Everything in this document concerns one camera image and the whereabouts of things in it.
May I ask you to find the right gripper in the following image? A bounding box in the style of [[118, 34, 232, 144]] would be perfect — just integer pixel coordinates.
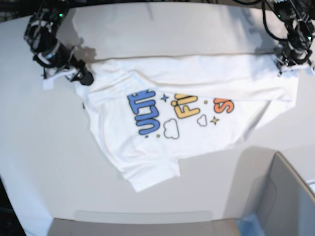
[[33, 44, 94, 86]]

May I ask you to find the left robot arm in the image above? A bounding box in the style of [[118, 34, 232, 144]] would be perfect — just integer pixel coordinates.
[[261, 0, 315, 75]]

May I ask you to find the grey cardboard box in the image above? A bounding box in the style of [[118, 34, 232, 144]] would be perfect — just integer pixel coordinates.
[[236, 151, 315, 236]]

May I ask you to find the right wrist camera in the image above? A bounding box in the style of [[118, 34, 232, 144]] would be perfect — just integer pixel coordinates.
[[42, 78, 54, 90]]

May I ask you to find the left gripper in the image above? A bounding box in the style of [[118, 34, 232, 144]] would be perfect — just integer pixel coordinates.
[[274, 42, 314, 77]]

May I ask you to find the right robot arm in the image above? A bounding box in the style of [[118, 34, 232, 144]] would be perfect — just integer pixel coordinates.
[[24, 0, 94, 87]]

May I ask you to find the white printed t-shirt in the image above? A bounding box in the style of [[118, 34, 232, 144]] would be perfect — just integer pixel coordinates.
[[75, 54, 299, 192]]

